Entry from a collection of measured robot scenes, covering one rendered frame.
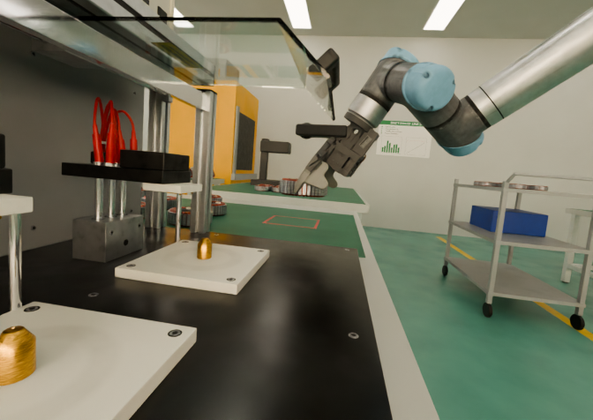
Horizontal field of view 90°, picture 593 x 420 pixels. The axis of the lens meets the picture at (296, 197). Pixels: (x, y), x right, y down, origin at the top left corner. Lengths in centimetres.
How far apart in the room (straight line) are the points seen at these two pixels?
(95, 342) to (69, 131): 39
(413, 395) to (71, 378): 23
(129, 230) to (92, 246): 5
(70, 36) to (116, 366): 30
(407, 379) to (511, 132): 594
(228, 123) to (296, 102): 205
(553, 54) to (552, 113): 584
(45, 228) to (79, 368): 36
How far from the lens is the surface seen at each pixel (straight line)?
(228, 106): 396
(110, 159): 46
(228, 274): 37
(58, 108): 58
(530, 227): 298
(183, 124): 418
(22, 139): 55
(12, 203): 25
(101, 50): 42
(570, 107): 664
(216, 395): 23
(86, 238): 48
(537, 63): 65
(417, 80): 55
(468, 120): 64
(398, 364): 31
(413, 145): 562
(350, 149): 65
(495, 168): 603
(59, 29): 39
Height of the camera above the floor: 91
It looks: 5 degrees down
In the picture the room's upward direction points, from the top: 5 degrees clockwise
